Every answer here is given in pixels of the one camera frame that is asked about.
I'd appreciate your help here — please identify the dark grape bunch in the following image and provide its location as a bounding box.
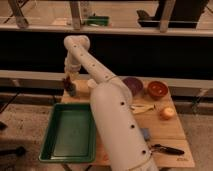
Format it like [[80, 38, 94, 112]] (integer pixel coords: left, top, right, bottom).
[[63, 77, 75, 91]]

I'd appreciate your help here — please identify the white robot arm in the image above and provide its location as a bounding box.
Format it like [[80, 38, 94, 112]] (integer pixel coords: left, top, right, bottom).
[[64, 36, 159, 171]]

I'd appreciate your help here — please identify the white paper cup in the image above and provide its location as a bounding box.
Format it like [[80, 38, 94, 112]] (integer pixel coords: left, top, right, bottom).
[[87, 79, 97, 90]]

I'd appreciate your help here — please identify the green box on shelf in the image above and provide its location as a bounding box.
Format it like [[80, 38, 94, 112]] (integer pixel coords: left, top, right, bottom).
[[86, 16, 109, 26]]

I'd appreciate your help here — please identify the purple bowl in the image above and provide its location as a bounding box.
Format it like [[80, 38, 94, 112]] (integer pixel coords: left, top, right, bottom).
[[123, 77, 143, 96]]

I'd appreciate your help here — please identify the green plastic tray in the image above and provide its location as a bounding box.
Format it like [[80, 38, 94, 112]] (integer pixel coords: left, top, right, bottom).
[[39, 103, 96, 163]]

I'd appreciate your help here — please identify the orange red bowl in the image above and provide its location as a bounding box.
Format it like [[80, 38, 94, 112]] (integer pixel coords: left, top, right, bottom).
[[147, 81, 168, 100]]

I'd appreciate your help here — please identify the blue sponge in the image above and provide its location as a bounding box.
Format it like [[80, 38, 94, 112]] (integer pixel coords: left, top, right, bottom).
[[141, 128, 150, 141]]

